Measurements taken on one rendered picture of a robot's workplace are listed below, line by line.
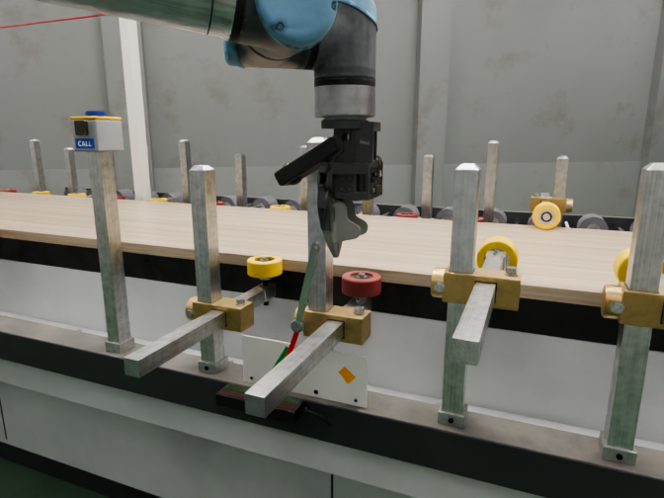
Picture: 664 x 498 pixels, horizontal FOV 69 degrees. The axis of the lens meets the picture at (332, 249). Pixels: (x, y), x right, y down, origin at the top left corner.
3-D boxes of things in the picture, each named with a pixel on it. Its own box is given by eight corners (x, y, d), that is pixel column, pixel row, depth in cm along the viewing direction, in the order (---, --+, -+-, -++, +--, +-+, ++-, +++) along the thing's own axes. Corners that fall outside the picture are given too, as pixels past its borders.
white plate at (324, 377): (366, 409, 88) (367, 358, 86) (242, 381, 98) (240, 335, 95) (367, 407, 88) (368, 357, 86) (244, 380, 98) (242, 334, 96)
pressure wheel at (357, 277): (373, 337, 96) (374, 281, 93) (335, 331, 99) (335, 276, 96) (384, 322, 103) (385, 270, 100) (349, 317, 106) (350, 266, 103)
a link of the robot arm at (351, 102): (304, 86, 69) (330, 91, 78) (304, 121, 70) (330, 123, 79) (364, 83, 66) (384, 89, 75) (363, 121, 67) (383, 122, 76)
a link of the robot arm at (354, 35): (299, 0, 71) (363, 6, 75) (301, 89, 74) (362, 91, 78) (320, -19, 63) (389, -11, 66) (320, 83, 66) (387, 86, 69)
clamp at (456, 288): (518, 312, 74) (521, 281, 73) (429, 301, 79) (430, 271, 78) (519, 300, 79) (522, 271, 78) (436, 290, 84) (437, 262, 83)
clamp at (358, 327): (362, 346, 86) (362, 319, 85) (293, 334, 91) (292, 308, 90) (372, 334, 91) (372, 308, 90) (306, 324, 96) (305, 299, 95)
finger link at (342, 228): (357, 264, 74) (358, 204, 71) (321, 260, 76) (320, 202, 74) (364, 260, 76) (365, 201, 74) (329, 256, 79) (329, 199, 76)
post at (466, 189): (459, 448, 83) (479, 164, 73) (439, 443, 85) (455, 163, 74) (462, 436, 87) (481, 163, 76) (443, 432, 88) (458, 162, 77)
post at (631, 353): (627, 483, 74) (679, 163, 63) (602, 477, 75) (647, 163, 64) (623, 468, 77) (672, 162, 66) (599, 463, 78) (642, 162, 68)
